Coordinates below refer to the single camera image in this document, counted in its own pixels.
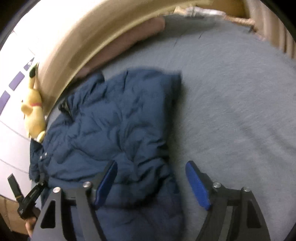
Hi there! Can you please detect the pile of clothes and papers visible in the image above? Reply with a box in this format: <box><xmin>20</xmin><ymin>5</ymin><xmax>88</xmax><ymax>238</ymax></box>
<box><xmin>174</xmin><ymin>6</ymin><xmax>255</xmax><ymax>27</ymax></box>

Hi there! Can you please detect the grey bed sheet mattress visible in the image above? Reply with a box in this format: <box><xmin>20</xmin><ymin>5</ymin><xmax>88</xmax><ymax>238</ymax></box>
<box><xmin>98</xmin><ymin>16</ymin><xmax>295</xmax><ymax>240</ymax></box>

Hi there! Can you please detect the white wardrobe with purple panels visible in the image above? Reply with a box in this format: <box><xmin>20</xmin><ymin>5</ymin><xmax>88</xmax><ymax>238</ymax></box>
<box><xmin>1</xmin><ymin>55</ymin><xmax>35</xmax><ymax>201</ymax></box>

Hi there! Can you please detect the yellow Pikachu plush toy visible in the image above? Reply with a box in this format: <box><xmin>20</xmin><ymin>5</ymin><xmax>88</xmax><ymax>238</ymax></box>
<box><xmin>21</xmin><ymin>63</ymin><xmax>46</xmax><ymax>143</ymax></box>

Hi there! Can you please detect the left hand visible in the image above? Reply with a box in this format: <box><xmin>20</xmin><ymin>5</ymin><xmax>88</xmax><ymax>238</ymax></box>
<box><xmin>25</xmin><ymin>217</ymin><xmax>37</xmax><ymax>237</ymax></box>

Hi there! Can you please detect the pink pillow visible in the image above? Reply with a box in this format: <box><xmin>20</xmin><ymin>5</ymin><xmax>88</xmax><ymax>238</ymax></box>
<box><xmin>73</xmin><ymin>16</ymin><xmax>166</xmax><ymax>81</ymax></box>

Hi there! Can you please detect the navy blue puffer jacket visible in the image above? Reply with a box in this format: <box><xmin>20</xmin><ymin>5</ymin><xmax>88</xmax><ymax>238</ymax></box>
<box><xmin>29</xmin><ymin>68</ymin><xmax>185</xmax><ymax>240</ymax></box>

